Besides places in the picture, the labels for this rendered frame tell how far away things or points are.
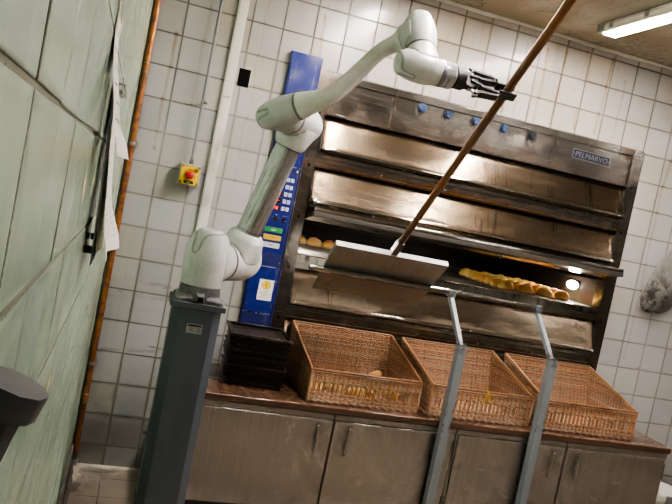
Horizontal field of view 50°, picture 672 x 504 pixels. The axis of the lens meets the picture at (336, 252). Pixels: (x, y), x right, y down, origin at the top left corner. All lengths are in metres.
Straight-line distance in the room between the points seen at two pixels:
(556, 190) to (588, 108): 0.48
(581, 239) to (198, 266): 2.36
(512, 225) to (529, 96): 0.70
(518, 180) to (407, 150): 0.66
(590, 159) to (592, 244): 0.48
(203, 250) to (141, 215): 0.89
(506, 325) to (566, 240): 0.58
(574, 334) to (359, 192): 1.52
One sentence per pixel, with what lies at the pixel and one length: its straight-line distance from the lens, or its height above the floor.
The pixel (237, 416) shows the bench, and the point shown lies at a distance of 3.21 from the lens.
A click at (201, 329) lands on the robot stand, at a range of 2.74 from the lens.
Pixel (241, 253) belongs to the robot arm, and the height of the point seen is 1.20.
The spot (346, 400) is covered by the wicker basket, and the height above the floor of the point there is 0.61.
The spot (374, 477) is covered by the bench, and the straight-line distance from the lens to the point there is 3.46.
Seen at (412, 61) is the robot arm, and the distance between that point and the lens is 2.46.
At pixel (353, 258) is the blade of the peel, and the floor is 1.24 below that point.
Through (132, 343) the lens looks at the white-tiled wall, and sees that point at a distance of 3.65.
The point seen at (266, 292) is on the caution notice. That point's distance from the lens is 3.62.
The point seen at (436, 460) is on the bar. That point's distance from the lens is 3.48.
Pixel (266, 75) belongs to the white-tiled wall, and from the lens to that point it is 3.63.
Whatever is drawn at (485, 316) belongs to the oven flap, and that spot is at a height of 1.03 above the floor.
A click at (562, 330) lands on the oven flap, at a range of 4.33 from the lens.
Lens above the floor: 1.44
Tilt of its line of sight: 3 degrees down
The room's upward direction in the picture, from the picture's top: 11 degrees clockwise
